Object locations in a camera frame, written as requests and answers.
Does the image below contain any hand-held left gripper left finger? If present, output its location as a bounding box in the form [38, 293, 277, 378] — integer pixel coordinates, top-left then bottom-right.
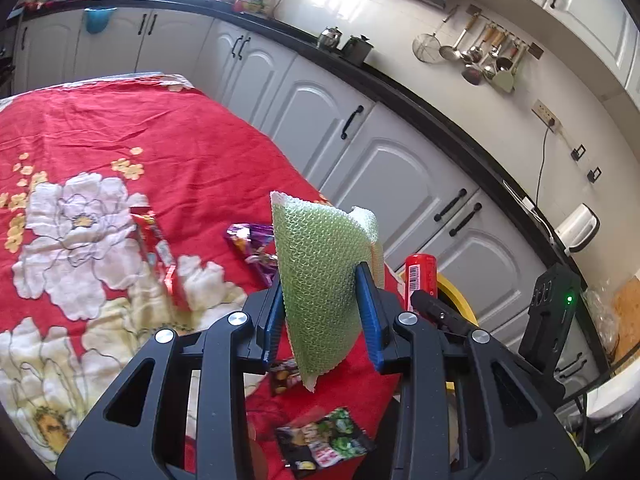
[55, 272, 288, 480]

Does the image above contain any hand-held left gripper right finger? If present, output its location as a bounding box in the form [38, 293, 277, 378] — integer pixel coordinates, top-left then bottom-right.
[354, 261, 586, 480]

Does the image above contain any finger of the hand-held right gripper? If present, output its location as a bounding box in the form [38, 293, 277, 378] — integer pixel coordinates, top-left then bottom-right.
[410, 289, 483, 341]

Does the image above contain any red drink can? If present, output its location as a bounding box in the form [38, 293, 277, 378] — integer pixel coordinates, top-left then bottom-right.
[404, 254, 441, 311]

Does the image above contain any green scrubbing sponge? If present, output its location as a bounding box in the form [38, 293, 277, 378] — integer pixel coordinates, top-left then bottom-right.
[270, 190, 386, 393]

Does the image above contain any clear plastic bag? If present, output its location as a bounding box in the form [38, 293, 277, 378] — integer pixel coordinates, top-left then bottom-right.
[582, 275, 636, 356]

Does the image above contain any small dark snack packet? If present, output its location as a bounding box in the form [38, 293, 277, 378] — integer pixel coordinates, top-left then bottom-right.
[270, 358, 301, 397]

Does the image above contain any purple snack wrapper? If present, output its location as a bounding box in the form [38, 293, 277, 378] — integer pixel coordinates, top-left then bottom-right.
[224, 222, 281, 286]

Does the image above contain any white electric kettle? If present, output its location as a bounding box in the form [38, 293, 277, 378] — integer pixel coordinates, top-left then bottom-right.
[554, 203, 600, 255]

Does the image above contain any red snack wrapper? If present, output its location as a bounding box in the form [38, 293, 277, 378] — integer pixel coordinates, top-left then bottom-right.
[131, 208, 178, 306]

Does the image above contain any green black snack packet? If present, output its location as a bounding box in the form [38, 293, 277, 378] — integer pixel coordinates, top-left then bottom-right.
[276, 407, 377, 478]

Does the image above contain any red floral blanket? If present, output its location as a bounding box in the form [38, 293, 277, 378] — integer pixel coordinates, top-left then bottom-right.
[0, 72, 416, 480]

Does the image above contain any black countertop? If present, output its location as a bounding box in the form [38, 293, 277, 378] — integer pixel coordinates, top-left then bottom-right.
[20, 0, 616, 376]

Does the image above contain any pale spatula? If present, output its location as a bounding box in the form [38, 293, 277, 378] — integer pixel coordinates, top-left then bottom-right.
[492, 45, 528, 93]

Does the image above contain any large steel ladle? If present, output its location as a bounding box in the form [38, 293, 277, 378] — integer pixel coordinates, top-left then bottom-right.
[461, 35, 501, 86]

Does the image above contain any steel mesh strainer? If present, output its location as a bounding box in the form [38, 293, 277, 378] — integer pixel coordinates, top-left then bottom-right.
[412, 5, 460, 63]

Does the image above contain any black pot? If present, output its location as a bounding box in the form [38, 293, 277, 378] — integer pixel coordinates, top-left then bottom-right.
[341, 35, 375, 66]

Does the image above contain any steel teapot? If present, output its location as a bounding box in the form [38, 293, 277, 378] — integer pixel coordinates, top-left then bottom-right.
[316, 26, 343, 52]

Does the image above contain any blue plastic basin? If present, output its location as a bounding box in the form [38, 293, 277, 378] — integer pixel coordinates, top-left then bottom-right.
[83, 6, 117, 35]

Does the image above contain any white charger with cable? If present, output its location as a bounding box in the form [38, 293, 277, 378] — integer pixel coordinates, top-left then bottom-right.
[502, 180, 556, 241]

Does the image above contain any black power cable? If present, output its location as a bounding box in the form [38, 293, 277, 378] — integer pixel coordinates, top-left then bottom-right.
[536, 120, 556, 206]

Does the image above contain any wall power outlet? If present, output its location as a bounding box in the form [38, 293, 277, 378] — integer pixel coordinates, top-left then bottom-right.
[531, 100, 562, 128]

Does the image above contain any utensil rail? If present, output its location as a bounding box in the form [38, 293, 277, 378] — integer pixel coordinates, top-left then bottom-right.
[467, 4, 545, 58]

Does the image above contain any white wall cabinet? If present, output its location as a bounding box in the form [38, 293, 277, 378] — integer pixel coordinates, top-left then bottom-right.
[447, 0, 640, 106]

